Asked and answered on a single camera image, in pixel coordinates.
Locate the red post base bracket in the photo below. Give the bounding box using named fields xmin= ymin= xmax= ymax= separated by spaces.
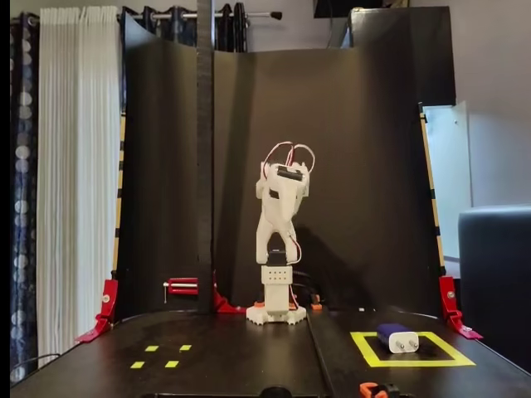
xmin=212 ymin=271 xmax=249 ymax=315

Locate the blue white charger block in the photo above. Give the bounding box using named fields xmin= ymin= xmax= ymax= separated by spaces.
xmin=376 ymin=323 xmax=421 ymax=355

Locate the black power cable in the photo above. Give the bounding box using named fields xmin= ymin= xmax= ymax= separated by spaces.
xmin=295 ymin=268 xmax=329 ymax=300

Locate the red plastic corner bracket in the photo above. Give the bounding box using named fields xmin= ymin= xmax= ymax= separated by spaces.
xmin=438 ymin=275 xmax=483 ymax=341
xmin=75 ymin=278 xmax=119 ymax=343

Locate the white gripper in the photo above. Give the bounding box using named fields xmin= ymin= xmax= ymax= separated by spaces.
xmin=256 ymin=161 xmax=313 ymax=229

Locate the black vertical camera post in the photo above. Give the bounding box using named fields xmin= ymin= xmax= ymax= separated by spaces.
xmin=196 ymin=0 xmax=216 ymax=317

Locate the striped wooden support stick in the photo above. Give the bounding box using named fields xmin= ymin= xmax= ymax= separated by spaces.
xmin=110 ymin=114 xmax=127 ymax=279
xmin=417 ymin=101 xmax=447 ymax=277

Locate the dark navy grommet curtain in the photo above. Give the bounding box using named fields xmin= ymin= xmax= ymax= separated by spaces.
xmin=119 ymin=2 xmax=250 ymax=54

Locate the dark blue sofa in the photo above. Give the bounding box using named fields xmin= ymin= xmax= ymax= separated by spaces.
xmin=457 ymin=204 xmax=531 ymax=374

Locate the dark blue dotted curtain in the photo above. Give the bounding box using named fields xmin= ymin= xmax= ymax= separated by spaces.
xmin=10 ymin=12 xmax=41 ymax=386

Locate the black floor cable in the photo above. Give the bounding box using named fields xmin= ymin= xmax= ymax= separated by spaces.
xmin=10 ymin=352 xmax=62 ymax=376

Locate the black cardboard panel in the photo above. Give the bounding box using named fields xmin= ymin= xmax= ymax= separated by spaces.
xmin=348 ymin=6 xmax=457 ymax=107

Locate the white pleated curtain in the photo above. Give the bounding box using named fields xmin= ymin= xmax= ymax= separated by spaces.
xmin=36 ymin=6 xmax=124 ymax=368

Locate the silver curtain rod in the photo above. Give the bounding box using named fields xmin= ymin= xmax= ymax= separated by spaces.
xmin=12 ymin=11 xmax=284 ymax=22

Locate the yellow tape square outline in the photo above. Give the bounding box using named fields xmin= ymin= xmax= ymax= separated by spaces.
xmin=349 ymin=330 xmax=476 ymax=369

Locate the red white servo cable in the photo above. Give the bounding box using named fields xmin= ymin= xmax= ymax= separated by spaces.
xmin=264 ymin=142 xmax=317 ymax=172

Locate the black hanging cable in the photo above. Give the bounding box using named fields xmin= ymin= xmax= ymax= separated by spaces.
xmin=325 ymin=0 xmax=335 ymax=49

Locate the black curved backdrop sheet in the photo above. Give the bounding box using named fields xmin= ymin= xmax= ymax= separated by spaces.
xmin=114 ymin=10 xmax=447 ymax=324

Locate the black wall screen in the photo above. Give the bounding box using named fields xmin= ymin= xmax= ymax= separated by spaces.
xmin=314 ymin=0 xmax=382 ymax=18

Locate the red screw clamp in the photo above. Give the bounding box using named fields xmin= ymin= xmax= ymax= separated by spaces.
xmin=162 ymin=276 xmax=200 ymax=303

